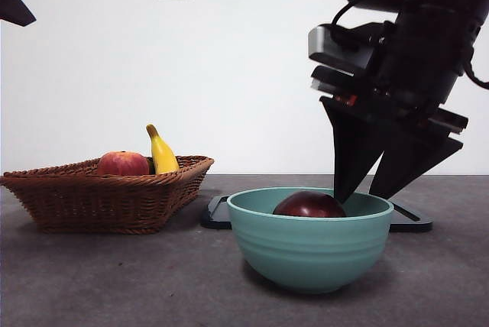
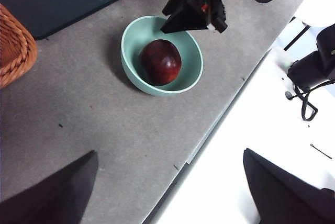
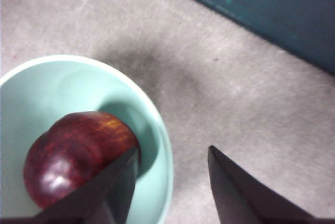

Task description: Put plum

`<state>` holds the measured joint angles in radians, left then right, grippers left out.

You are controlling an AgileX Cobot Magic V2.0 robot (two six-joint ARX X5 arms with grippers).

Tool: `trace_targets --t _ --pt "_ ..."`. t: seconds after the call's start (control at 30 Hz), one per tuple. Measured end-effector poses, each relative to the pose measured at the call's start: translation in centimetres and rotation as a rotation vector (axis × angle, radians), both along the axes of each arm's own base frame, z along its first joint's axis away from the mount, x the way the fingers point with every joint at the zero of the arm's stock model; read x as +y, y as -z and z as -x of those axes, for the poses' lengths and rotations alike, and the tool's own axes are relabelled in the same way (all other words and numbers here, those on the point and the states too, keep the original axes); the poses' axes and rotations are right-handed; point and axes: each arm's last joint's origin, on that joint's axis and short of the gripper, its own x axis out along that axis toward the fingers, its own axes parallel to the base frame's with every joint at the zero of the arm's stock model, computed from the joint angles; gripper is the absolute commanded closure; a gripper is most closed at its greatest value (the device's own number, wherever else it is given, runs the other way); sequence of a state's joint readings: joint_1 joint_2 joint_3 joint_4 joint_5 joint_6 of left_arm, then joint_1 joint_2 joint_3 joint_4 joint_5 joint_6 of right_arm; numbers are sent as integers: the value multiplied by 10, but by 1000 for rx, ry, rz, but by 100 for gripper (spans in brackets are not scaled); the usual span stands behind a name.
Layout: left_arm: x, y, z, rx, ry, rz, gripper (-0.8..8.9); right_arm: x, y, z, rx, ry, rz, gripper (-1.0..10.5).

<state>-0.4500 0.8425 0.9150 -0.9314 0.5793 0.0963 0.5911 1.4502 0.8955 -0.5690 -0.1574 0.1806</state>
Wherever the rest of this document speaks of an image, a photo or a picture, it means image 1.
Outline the red orange peach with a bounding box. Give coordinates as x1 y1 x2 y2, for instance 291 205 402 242
96 150 151 176

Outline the black rectangular tray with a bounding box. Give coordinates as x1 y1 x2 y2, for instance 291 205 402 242
199 194 434 233

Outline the brown wicker basket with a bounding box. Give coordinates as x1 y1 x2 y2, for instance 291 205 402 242
0 155 215 235

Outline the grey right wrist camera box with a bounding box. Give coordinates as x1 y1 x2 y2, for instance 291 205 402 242
308 23 385 76

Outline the teal ribbed bowl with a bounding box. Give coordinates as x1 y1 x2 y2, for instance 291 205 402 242
226 186 394 294

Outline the black camera cable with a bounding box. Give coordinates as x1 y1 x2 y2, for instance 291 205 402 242
330 0 383 44

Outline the dark red plum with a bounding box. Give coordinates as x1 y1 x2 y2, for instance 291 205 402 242
272 189 347 218

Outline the yellow banana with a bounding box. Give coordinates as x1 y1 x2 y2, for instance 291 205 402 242
145 124 180 175

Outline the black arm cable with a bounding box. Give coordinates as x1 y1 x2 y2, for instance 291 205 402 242
460 17 489 89

